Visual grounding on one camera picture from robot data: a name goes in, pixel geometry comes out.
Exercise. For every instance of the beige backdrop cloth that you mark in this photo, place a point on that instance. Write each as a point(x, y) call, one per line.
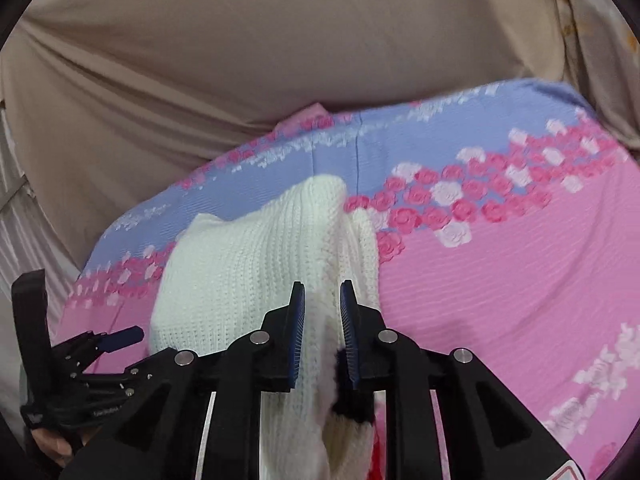
point(250, 60)

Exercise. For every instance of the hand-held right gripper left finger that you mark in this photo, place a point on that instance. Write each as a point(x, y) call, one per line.
point(298, 340)

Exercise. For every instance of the white ribbed cloth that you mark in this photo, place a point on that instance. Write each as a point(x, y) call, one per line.
point(30, 220)

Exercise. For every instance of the person's left hand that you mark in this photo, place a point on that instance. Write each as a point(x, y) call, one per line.
point(55, 446)

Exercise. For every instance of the pale floral blanket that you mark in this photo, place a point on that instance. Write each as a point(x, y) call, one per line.
point(600, 60)

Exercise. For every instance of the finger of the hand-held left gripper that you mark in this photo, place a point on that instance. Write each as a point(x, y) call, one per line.
point(127, 375)
point(122, 337)

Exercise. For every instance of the pink floral bed sheet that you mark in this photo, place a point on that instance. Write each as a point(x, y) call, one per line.
point(475, 285)

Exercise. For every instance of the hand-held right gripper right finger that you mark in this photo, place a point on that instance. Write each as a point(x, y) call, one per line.
point(347, 340)

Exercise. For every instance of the white red black knit sweater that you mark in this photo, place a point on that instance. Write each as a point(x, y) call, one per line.
point(240, 270)

